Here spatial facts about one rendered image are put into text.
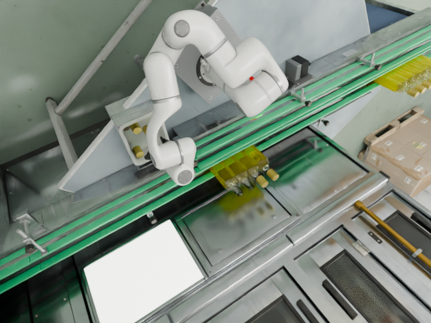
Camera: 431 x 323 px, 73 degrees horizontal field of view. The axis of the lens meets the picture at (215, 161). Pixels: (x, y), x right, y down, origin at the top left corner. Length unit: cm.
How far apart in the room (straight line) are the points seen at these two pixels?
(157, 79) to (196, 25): 18
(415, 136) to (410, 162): 59
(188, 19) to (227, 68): 17
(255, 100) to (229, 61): 14
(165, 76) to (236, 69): 21
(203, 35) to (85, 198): 83
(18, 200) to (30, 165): 25
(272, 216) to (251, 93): 61
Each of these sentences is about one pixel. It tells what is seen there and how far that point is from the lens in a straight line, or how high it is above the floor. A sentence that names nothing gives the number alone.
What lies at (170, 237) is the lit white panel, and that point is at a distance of 132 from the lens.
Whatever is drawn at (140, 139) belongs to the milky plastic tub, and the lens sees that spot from 129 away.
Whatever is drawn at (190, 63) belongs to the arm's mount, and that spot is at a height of 86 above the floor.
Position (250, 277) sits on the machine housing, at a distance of 124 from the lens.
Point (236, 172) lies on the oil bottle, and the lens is 128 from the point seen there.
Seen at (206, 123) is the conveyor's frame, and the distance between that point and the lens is 133.
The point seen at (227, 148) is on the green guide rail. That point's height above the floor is 94.
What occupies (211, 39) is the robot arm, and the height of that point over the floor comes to 106.
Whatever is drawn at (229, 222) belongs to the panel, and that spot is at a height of 116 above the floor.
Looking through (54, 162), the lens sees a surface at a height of 24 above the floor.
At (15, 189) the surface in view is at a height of 31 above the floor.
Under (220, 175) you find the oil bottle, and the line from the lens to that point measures 127.
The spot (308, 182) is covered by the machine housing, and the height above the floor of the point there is 118.
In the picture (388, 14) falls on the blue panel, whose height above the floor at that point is 63.
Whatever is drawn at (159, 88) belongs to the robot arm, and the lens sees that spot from 86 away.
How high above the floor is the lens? 175
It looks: 38 degrees down
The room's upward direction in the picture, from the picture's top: 139 degrees clockwise
